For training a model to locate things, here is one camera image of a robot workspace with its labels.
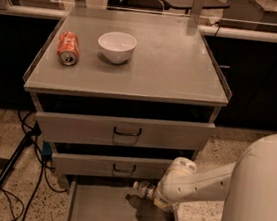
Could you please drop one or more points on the orange soda can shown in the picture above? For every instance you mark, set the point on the orange soda can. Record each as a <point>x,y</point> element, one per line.
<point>68,48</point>

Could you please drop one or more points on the clear plastic water bottle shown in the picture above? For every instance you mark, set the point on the clear plastic water bottle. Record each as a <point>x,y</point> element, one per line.
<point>146,189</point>

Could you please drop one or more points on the grey top drawer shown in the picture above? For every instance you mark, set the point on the grey top drawer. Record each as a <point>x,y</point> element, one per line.
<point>101,130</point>

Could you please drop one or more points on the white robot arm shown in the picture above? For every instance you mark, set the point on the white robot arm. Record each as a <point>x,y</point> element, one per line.
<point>248,187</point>

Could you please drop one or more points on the grey drawer cabinet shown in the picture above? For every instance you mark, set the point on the grey drawer cabinet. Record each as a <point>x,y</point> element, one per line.
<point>170,76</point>

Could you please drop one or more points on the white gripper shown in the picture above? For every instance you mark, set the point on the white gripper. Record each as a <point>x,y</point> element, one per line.
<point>163,193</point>

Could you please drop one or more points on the grey bottom drawer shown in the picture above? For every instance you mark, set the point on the grey bottom drawer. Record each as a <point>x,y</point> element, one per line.
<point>110,199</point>

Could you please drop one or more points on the grey drawer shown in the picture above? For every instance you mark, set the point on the grey drawer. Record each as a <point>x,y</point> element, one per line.
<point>110,199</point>
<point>101,130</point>
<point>107,166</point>

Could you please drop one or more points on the grey middle drawer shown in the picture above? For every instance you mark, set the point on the grey middle drawer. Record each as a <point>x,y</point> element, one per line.
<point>107,166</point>

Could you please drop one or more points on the white ceramic bowl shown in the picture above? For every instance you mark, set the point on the white ceramic bowl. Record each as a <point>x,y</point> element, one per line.
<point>117,47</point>

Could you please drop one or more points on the dark round table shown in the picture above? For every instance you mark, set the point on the dark round table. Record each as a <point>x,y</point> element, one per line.
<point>186,5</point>

